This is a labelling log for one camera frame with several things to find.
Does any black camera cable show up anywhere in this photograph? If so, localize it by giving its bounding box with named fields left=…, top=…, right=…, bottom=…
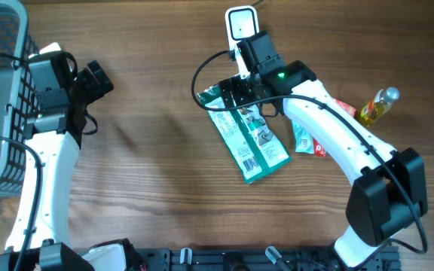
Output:
left=191, top=50, right=429, bottom=255
left=0, top=50, right=99, bottom=271

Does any black right camera cable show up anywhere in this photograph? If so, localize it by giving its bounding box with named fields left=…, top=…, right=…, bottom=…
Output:
left=191, top=50, right=429, bottom=255

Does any white barcode scanner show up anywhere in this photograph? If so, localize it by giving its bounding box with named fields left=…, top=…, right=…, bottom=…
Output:
left=225, top=5, right=260, bottom=50

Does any green gloves package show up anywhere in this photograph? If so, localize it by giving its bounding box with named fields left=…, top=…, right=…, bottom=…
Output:
left=197, top=85, right=292, bottom=184

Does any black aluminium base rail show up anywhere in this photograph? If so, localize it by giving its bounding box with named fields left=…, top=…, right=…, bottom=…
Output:
left=137, top=246, right=402, bottom=271

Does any red coffee stick sachet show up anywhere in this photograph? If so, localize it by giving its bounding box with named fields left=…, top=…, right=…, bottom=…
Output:
left=313, top=139, right=326, bottom=157

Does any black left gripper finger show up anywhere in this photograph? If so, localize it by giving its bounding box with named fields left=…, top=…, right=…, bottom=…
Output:
left=77, top=69, right=102, bottom=102
left=87, top=60, right=114, bottom=96

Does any teal wet wipes pack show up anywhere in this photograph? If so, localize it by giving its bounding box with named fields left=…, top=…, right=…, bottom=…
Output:
left=292, top=121, right=314, bottom=154

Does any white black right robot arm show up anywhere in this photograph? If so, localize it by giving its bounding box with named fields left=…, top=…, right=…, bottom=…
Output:
left=223, top=31, right=428, bottom=268

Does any black left camera cable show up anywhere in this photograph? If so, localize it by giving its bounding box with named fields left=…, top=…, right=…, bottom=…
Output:
left=0, top=50, right=99, bottom=271

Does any yellow dish soap bottle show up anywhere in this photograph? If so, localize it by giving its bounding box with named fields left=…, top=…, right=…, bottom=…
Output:
left=357, top=87, right=400, bottom=126

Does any red white tissue box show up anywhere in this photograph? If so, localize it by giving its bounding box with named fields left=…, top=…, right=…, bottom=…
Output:
left=335, top=99, right=356, bottom=117

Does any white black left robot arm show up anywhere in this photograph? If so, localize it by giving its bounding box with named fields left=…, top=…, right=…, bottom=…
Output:
left=0, top=43, right=147, bottom=270

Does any dark grey plastic shopping basket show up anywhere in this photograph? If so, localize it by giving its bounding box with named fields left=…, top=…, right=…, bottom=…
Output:
left=0, top=1, right=39, bottom=197

